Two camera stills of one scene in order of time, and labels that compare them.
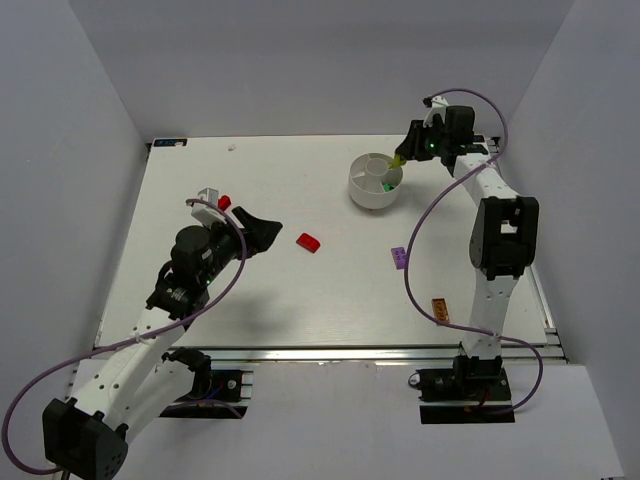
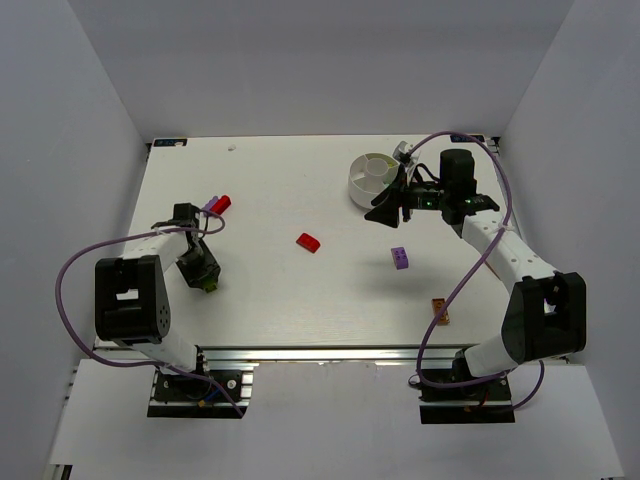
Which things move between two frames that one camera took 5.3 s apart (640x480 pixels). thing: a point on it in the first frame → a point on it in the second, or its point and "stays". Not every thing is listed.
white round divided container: x=368 y=175 stays
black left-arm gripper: x=240 y=235 → x=201 y=270
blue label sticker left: x=170 y=142 stays
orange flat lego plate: x=440 y=310 stays
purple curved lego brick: x=399 y=256 stays
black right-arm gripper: x=420 y=138 → x=405 y=201
